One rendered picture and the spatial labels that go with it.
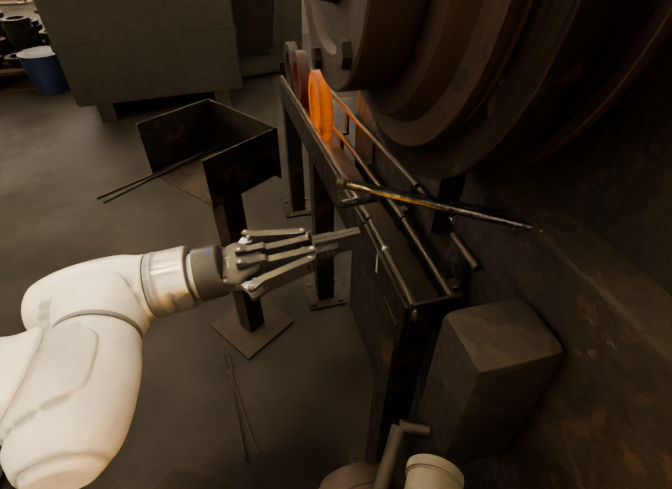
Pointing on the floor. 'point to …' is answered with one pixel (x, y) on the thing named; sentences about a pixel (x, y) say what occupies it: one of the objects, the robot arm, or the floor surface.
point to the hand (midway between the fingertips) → (337, 242)
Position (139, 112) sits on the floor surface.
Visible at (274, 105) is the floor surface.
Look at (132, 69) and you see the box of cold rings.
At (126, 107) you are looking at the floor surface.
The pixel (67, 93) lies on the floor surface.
